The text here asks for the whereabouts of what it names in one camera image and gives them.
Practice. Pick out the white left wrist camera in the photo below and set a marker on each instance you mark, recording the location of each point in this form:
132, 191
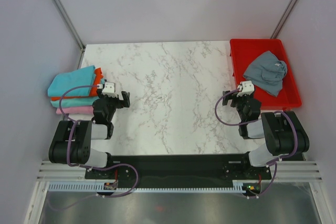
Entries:
107, 89

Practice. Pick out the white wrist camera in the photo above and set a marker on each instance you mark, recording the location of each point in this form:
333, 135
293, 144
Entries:
245, 88
107, 89

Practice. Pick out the folded red t shirt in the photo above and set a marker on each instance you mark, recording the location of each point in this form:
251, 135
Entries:
88, 76

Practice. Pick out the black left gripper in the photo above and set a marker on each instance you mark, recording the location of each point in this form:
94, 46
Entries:
125, 96

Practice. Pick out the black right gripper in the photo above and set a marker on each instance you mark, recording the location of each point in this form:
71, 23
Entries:
235, 97

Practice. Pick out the red plastic bin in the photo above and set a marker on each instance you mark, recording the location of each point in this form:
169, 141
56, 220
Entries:
244, 51

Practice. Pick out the folded pink t shirt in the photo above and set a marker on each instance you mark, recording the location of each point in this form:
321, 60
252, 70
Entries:
76, 110

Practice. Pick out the aluminium frame rail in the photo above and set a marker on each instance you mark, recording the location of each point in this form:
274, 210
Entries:
287, 171

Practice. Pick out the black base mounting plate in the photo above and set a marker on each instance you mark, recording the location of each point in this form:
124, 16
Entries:
177, 170

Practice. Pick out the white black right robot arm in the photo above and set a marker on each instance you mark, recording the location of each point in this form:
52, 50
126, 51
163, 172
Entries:
282, 131

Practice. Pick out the grey t shirt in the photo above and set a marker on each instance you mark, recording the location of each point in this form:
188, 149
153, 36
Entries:
267, 72

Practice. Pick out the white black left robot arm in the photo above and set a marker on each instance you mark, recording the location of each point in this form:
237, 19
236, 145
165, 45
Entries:
71, 144

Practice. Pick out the grey slotted cable duct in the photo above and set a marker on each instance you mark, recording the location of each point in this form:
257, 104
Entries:
105, 187

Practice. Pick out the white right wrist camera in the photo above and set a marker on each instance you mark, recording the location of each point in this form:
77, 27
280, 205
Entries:
245, 88

